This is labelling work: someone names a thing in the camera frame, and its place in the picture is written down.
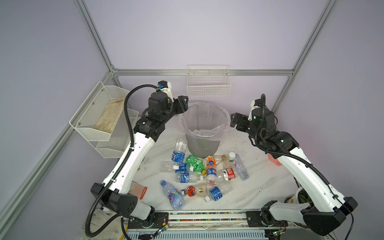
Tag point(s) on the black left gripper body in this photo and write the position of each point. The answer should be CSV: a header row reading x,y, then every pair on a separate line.
x,y
169,107

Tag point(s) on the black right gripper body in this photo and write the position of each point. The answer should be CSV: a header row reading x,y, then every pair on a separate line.
x,y
241,124

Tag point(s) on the white cap clear bottle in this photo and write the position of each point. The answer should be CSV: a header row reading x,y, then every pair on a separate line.
x,y
237,163

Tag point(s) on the clear bottle blue label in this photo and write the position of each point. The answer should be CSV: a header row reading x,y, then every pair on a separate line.
x,y
179,152

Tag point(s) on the blue label bottle front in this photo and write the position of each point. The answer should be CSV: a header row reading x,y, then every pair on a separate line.
x,y
218,191

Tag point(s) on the colourful label water bottle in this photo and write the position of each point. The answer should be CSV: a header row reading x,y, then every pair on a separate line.
x,y
176,199

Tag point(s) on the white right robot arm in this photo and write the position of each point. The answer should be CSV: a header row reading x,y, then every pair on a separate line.
x,y
328,209

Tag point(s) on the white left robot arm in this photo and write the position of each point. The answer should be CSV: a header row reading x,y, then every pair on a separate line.
x,y
113,193

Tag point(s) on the grey mesh waste bin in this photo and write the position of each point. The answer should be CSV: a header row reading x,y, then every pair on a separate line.
x,y
202,148

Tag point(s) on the pink plastic watering can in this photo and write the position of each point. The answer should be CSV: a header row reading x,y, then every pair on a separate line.
x,y
273,160

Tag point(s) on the white mesh lower shelf tray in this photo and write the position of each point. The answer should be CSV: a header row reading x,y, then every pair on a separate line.
x,y
118,142

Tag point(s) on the white mesh shelf tray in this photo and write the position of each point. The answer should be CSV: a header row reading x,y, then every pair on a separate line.
x,y
118,142
97,117

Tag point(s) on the beige cloth glove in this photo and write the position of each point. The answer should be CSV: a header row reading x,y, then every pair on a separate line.
x,y
110,116

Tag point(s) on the red label clear bottle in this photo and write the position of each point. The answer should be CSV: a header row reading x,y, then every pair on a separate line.
x,y
226,175

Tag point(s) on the green crushed plastic bottle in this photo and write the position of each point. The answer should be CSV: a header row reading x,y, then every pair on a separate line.
x,y
195,164

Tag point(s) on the orange label plastic bottle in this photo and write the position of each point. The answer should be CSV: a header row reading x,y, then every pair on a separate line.
x,y
214,160

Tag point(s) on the white mesh upper shelf tray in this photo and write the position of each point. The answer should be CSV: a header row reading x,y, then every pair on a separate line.
x,y
97,117

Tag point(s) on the blue label bottle middle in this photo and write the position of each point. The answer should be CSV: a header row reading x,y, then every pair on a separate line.
x,y
186,178

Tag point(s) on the pepsi label plastic bottle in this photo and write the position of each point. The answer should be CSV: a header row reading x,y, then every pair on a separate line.
x,y
211,174

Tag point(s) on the potted green plant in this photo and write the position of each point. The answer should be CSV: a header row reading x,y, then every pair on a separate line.
x,y
303,196

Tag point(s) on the red cap round bottle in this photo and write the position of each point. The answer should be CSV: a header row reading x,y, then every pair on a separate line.
x,y
195,191

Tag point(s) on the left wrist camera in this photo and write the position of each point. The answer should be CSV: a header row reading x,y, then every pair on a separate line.
x,y
166,88

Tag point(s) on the white wire wall basket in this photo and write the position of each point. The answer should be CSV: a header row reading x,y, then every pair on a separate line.
x,y
208,86

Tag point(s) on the aluminium frame horizontal bar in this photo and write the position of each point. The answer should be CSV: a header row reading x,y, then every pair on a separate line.
x,y
202,72

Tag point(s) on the metal base rail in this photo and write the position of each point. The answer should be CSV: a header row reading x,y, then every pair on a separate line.
x,y
207,225

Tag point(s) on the aluminium frame corner post left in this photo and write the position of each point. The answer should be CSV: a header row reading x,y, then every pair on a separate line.
x,y
90,25

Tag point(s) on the aluminium frame corner post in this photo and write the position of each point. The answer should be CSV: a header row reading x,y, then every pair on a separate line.
x,y
90,25
319,26

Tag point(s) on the aluminium frame corner post right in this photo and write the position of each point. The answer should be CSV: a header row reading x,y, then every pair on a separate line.
x,y
319,26

